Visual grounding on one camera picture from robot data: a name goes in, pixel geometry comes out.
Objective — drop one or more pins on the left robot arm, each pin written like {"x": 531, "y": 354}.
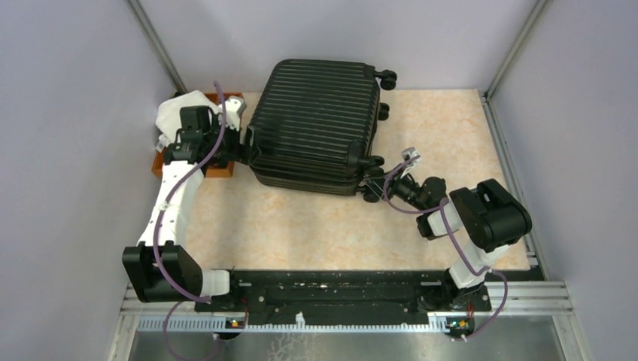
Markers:
{"x": 158, "y": 266}

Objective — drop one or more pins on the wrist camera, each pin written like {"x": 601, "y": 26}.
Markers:
{"x": 235, "y": 107}
{"x": 410, "y": 157}

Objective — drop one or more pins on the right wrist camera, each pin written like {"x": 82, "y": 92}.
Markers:
{"x": 410, "y": 157}

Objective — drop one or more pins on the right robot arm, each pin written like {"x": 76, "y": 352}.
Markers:
{"x": 492, "y": 218}

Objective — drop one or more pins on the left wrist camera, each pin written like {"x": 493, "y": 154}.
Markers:
{"x": 235, "y": 107}

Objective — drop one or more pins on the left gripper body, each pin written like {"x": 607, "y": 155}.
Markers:
{"x": 230, "y": 149}

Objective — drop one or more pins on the wooden tray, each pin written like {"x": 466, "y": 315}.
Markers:
{"x": 212, "y": 171}

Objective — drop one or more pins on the aluminium frame rail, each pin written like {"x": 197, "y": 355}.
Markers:
{"x": 536, "y": 322}

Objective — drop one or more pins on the black suitcase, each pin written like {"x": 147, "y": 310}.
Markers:
{"x": 314, "y": 125}

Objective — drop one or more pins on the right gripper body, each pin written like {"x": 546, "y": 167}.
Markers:
{"x": 405, "y": 189}

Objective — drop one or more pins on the white folded towel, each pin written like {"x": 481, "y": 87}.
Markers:
{"x": 168, "y": 119}

